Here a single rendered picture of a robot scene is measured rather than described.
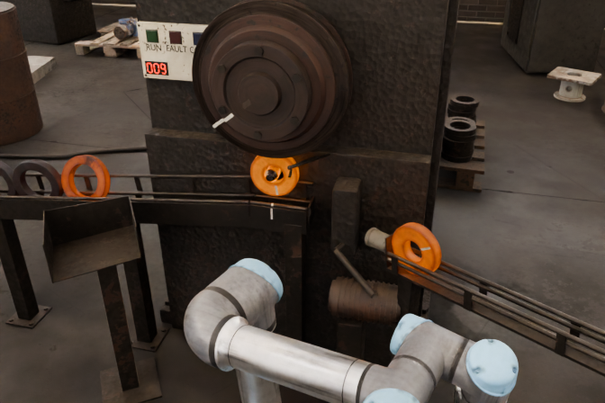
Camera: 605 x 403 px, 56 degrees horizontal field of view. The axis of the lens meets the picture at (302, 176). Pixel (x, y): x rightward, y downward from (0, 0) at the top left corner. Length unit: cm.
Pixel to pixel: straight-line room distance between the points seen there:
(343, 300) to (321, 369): 87
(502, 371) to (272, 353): 35
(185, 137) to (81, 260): 51
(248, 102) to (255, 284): 63
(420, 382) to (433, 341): 8
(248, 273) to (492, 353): 47
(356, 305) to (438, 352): 85
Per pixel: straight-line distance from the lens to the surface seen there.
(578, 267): 303
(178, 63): 191
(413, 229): 162
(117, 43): 633
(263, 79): 156
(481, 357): 94
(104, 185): 214
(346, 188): 175
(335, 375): 91
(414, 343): 95
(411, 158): 180
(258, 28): 160
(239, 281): 112
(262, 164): 180
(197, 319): 106
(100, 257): 190
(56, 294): 282
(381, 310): 178
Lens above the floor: 164
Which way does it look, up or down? 28 degrees down
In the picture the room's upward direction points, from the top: straight up
